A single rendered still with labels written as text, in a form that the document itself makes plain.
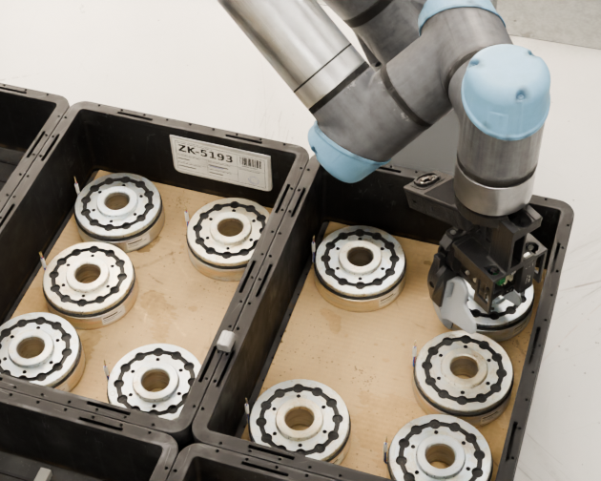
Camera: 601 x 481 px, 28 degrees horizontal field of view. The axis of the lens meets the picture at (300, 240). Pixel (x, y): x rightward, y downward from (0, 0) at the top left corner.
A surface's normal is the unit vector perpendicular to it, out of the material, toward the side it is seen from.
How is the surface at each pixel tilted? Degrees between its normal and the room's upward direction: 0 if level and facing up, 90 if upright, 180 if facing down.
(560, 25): 0
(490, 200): 90
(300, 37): 45
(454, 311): 83
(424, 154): 90
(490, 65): 0
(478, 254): 0
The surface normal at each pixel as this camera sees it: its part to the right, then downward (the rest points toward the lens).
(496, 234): -0.82, 0.44
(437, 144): -0.29, 0.73
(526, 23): -0.03, -0.65
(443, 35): -0.69, -0.32
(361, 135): -0.26, 0.33
